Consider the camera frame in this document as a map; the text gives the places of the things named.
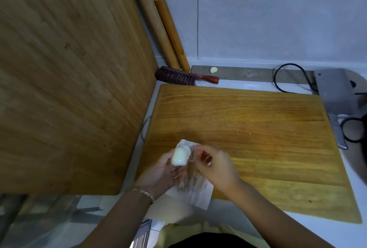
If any person's right hand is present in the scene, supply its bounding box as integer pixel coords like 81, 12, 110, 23
191, 144, 243, 197

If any person's left hand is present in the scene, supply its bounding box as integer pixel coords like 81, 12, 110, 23
135, 149, 189, 200

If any white boiled egg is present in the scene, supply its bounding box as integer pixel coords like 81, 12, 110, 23
171, 145, 192, 167

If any white paper towel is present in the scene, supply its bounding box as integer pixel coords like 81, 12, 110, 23
165, 139, 214, 211

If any wooden cutting board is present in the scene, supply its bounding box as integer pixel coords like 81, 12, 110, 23
135, 84, 363, 224

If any person's left forearm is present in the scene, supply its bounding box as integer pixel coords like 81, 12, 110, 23
77, 192, 154, 248

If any person's right forearm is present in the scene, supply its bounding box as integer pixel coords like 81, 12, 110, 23
229, 179, 336, 248

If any person's pale yellow garment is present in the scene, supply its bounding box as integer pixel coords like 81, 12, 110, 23
154, 222, 264, 248

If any large upright bamboo board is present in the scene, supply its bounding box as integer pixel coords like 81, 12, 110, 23
0, 0, 159, 196

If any steel cleaver knife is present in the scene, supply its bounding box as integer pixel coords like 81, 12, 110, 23
313, 68, 361, 150

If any short brown wooden rolling pin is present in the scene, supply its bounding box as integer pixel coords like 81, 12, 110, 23
154, 0, 191, 73

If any black pan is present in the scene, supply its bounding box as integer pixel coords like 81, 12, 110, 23
360, 114, 367, 185

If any long pale wooden rolling pin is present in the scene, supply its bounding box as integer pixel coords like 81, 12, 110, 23
125, 0, 181, 70

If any gold bead bracelet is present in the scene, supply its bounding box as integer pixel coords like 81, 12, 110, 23
125, 187, 156, 206

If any dark brush with red handle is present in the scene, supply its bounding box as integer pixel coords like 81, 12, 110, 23
154, 66, 220, 86

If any black power cable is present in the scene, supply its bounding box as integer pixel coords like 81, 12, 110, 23
273, 63, 319, 94

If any black looped cord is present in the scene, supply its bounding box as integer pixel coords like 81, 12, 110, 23
339, 117, 365, 143

